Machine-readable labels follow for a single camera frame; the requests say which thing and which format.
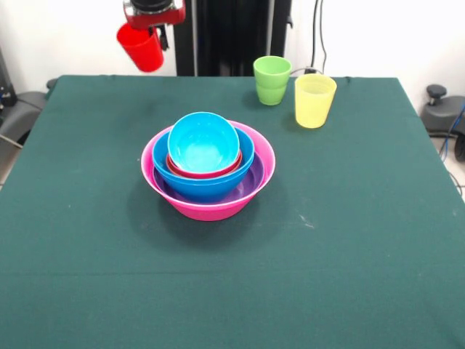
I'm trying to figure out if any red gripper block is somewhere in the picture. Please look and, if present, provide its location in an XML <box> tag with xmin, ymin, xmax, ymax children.
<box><xmin>122</xmin><ymin>0</ymin><xmax>187</xmax><ymax>52</ymax></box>

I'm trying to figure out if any red cup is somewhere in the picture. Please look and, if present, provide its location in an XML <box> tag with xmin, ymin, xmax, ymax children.
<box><xmin>116</xmin><ymin>23</ymin><xmax>165</xmax><ymax>73</ymax></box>

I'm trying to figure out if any small blue bowl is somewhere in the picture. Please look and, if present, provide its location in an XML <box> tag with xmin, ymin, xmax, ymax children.
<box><xmin>167</xmin><ymin>111</ymin><xmax>241</xmax><ymax>174</ymax></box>

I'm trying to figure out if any medium blue bowl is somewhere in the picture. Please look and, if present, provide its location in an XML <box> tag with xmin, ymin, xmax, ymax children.
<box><xmin>152</xmin><ymin>127</ymin><xmax>256</xmax><ymax>188</ymax></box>
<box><xmin>155</xmin><ymin>170</ymin><xmax>252</xmax><ymax>204</ymax></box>

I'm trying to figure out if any small orange bowl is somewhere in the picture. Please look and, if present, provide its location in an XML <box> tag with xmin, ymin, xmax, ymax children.
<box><xmin>166</xmin><ymin>151</ymin><xmax>243</xmax><ymax>180</ymax></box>

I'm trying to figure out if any yellow cup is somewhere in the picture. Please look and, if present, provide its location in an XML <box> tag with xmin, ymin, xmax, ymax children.
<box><xmin>294</xmin><ymin>74</ymin><xmax>338</xmax><ymax>129</ymax></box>

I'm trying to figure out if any purple shallow bowl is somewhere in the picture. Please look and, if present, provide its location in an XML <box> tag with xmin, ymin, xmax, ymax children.
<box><xmin>152</xmin><ymin>154</ymin><xmax>265</xmax><ymax>206</ymax></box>

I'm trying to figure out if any large pink bowl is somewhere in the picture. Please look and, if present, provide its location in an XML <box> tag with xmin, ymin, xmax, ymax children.
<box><xmin>140</xmin><ymin>119</ymin><xmax>277</xmax><ymax>222</ymax></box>

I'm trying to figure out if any green cup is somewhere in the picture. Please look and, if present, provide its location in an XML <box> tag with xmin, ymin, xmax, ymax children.
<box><xmin>253</xmin><ymin>55</ymin><xmax>293</xmax><ymax>107</ymax></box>

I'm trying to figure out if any dark green tablecloth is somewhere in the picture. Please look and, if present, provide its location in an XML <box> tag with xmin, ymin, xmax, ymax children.
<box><xmin>0</xmin><ymin>74</ymin><xmax>465</xmax><ymax>349</ymax></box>

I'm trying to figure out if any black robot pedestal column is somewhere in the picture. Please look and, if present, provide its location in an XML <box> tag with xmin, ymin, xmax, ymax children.
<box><xmin>166</xmin><ymin>0</ymin><xmax>294</xmax><ymax>77</ymax></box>

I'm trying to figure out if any black wall cable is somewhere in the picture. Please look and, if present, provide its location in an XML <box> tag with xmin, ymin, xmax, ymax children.
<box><xmin>303</xmin><ymin>0</ymin><xmax>328</xmax><ymax>77</ymax></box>

